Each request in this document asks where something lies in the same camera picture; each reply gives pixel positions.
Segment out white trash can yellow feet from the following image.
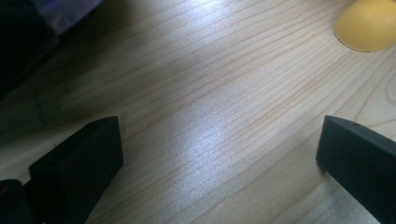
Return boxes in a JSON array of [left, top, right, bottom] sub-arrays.
[[332, 0, 396, 53]]

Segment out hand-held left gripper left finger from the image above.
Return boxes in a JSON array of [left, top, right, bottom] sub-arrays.
[[28, 115, 125, 224]]

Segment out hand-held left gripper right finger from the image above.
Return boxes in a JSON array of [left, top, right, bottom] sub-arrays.
[[315, 114, 396, 224]]

